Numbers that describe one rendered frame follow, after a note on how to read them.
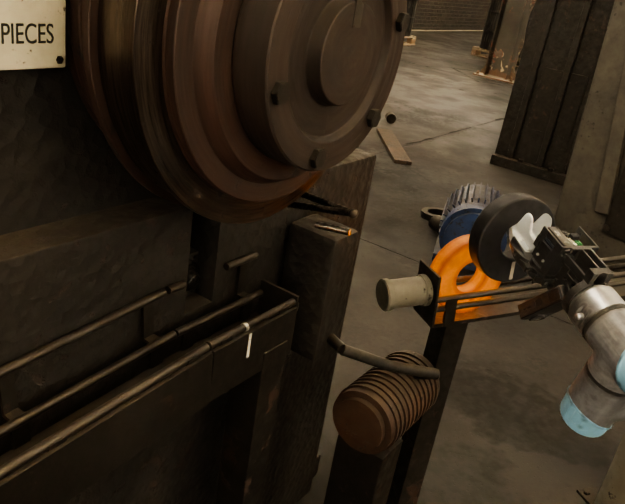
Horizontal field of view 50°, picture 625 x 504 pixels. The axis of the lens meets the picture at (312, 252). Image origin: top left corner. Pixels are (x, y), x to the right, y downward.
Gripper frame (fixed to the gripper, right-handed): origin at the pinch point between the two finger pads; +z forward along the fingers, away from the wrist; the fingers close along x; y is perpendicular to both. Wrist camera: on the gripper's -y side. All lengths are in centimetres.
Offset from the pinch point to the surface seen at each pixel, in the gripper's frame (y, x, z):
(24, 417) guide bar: -11, 76, -23
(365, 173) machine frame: -7.3, 16.3, 25.7
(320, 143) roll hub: 20.0, 44.0, -9.9
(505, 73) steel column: -248, -500, 652
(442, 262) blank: -12.3, 6.9, 5.1
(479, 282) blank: -16.9, -2.9, 4.5
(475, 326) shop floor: -106, -79, 74
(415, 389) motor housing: -32.2, 10.8, -7.7
